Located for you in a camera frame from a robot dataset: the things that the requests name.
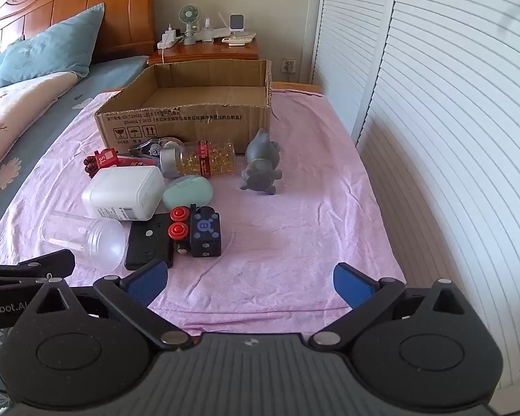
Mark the cream floral quilt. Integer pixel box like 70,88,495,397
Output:
0,70,81,183

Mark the white router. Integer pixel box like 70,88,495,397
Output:
209,12,235,41

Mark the grey shark toy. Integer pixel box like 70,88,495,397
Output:
239,128,283,196

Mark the wooden nightstand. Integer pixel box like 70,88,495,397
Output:
146,37,261,68

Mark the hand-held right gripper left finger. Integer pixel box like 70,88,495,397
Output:
24,261,190,350

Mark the clear capsule bottle silver cap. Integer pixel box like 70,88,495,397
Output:
160,139,237,180

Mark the brown cardboard box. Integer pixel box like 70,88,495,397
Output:
93,60,274,157

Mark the mint green earbud case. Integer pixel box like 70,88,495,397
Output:
162,175,214,210

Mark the clear plastic jar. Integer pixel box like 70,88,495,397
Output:
41,210,127,269

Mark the pink bed sheet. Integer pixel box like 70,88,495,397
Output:
0,89,407,337

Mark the wooden headboard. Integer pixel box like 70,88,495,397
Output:
0,0,161,64

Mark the white louvered closet door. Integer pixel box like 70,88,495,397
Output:
309,0,400,140
351,0,520,391

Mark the black blue toy robot cube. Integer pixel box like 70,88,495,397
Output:
169,205,223,258

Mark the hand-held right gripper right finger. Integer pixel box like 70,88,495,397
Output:
309,262,477,350

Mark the red toy robot cube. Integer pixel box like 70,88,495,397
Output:
84,148,119,177

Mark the small green desk fan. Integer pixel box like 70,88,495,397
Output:
179,5,199,46

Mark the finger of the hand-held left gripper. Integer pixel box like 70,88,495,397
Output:
0,250,77,289

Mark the white plastic container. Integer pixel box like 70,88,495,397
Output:
81,165,165,222

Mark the wooden bed frame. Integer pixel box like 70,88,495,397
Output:
271,81,324,94

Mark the black device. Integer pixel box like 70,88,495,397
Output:
124,212,175,271

